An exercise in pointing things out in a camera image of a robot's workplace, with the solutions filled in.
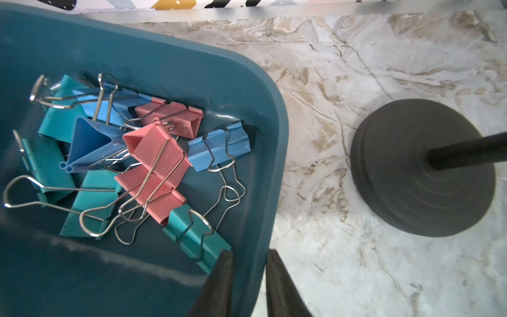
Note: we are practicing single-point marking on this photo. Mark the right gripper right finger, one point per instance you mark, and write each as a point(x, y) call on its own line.
point(282, 296)

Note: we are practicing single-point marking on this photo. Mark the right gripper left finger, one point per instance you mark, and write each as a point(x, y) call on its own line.
point(215, 297)

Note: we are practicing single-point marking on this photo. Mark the blue binder clip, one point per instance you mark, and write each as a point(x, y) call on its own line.
point(214, 158)
point(92, 143)
point(117, 104)

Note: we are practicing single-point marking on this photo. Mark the teal plastic storage box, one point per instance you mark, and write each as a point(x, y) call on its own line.
point(44, 274)

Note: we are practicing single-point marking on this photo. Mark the pink binder clip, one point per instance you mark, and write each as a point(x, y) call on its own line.
point(178, 119)
point(149, 197)
point(159, 152)

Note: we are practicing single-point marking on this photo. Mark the glitter microphone on black stand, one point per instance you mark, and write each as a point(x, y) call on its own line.
point(424, 168)

